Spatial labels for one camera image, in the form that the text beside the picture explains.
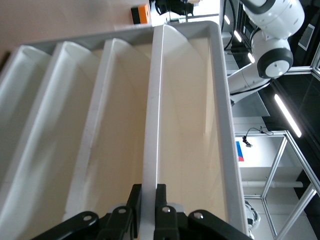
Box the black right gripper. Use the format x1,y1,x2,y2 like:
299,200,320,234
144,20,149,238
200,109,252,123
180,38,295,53
154,0,194,16

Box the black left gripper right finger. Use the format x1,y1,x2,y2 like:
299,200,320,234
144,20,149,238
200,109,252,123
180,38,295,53
153,184,189,240

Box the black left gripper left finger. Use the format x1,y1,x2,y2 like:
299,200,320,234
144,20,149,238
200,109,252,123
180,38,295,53
96,184,143,240

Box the white plastic drawer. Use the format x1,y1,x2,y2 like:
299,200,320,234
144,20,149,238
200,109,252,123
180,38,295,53
62,38,154,226
138,24,228,240
0,40,114,240
0,44,55,191

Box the white drawer cabinet shell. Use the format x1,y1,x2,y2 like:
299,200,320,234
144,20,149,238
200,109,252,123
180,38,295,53
0,20,251,240

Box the orange box with hole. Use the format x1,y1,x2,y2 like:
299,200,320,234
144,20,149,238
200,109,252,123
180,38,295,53
130,3,152,25

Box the white round machine part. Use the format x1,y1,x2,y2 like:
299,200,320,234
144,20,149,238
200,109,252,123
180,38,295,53
244,199,262,238

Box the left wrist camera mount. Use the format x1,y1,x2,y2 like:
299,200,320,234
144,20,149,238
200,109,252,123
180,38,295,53
31,209,254,240

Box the blue red wall poster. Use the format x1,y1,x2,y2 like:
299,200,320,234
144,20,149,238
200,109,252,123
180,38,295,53
235,140,245,163

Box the white wall pipe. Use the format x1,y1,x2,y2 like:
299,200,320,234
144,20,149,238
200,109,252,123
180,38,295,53
241,180,304,189

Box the aluminium profile frame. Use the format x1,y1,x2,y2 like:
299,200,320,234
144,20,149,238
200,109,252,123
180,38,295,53
234,44,320,240

